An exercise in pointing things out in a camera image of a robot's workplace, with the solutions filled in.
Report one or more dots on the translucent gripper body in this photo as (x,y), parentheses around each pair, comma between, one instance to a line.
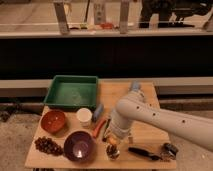
(112,135)

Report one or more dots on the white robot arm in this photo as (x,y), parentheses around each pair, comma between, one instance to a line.
(131,107)

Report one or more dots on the metal cup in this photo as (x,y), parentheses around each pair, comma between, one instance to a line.
(112,152)

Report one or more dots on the white plastic cup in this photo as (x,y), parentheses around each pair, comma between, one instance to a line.
(84,116)

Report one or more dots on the black marker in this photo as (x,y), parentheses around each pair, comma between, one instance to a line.
(105,130)

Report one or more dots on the purple bowl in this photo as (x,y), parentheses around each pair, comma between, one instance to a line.
(79,146)

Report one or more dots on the dark tape roll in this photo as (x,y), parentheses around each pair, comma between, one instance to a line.
(170,149)

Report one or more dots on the orange bowl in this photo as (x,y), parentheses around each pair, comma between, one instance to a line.
(53,121)

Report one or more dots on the green plastic tray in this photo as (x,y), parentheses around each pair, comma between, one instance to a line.
(72,92)

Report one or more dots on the bunch of dark grapes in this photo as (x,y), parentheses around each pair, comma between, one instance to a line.
(48,146)

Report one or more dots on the orange handled tool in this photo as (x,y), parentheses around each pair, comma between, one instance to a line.
(98,128)

